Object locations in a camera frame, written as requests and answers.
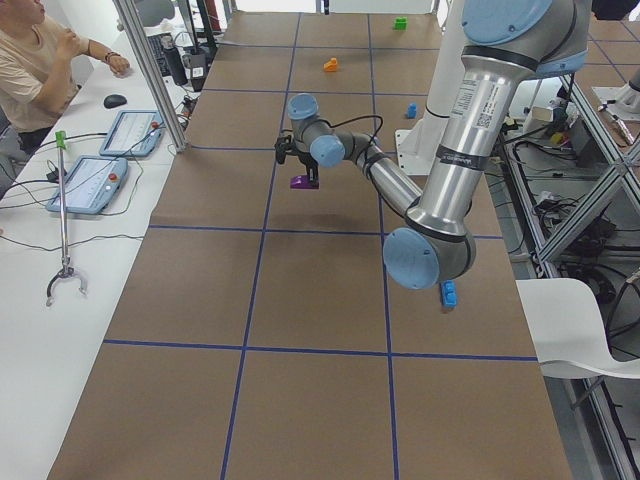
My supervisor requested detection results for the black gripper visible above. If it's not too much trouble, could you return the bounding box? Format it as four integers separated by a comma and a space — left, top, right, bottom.
275, 134, 319, 187

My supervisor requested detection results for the purple trapezoid block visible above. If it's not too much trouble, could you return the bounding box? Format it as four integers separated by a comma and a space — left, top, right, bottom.
289, 175, 319, 190

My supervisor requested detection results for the orange trapezoid block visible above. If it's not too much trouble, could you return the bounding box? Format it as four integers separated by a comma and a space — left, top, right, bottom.
323, 57, 339, 73

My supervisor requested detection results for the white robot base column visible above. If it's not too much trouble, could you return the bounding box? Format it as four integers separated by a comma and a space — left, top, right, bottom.
395, 0, 466, 176

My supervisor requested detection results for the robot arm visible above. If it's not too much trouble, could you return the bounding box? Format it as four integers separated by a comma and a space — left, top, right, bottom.
275, 1, 592, 289

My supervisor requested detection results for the blue block near elbow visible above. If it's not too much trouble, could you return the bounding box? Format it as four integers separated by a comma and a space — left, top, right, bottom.
439, 280, 458, 309

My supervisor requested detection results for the green block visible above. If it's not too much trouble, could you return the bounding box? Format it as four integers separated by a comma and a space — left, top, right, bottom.
393, 17, 408, 30

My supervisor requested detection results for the black water bottle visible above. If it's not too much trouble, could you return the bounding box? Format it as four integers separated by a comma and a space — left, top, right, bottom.
161, 36, 188, 86

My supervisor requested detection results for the upper teach pendant tablet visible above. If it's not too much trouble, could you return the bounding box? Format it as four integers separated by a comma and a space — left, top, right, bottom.
99, 110, 164, 157

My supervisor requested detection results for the teach pendant tablet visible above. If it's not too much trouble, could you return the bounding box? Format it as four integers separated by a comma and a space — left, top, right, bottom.
64, 155, 128, 215
99, 110, 164, 157

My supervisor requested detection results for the black computer mouse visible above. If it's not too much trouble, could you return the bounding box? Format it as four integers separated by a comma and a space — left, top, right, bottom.
103, 94, 127, 109

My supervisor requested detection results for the lower teach pendant tablet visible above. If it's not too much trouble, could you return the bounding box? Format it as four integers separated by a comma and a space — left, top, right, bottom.
64, 155, 128, 215

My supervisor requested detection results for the grabber reacher tool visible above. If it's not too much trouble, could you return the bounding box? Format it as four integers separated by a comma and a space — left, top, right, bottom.
46, 130, 87, 307

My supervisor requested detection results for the person in beige shirt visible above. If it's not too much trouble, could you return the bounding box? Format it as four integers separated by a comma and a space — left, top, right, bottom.
1, 0, 130, 155

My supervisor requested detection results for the white chair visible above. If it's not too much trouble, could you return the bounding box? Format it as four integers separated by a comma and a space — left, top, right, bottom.
516, 278, 639, 380

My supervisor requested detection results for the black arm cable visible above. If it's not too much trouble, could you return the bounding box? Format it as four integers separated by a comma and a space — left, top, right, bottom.
319, 114, 385, 156

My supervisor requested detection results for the aluminium frame post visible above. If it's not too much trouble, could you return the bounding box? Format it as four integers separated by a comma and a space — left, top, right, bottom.
113, 0, 187, 153

